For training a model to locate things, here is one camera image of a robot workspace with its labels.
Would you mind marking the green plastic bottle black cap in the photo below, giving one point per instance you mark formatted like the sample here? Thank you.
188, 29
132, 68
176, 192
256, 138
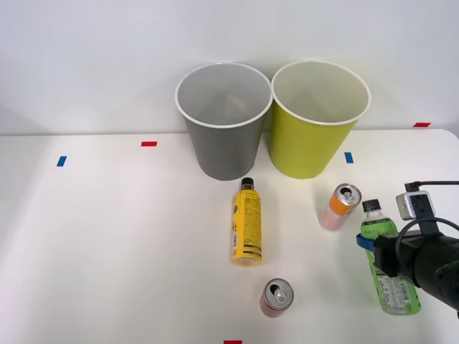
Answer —
378, 224

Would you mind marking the yellow-green plastic waste bin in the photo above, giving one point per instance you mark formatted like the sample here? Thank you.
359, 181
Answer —
305, 147

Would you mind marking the grey plastic waste bin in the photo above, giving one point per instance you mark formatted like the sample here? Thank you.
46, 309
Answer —
224, 150

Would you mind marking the yellow plastic bottle black cap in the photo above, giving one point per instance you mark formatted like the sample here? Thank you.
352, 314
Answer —
247, 225

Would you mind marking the orange and pink drink can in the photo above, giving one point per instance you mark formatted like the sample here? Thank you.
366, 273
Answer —
335, 213

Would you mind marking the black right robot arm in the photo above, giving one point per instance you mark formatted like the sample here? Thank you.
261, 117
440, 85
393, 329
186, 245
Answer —
441, 265

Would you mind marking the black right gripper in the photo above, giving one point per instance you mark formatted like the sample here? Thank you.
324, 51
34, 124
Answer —
392, 256

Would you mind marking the red drink can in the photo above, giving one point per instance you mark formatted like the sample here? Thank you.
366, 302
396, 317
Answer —
278, 297

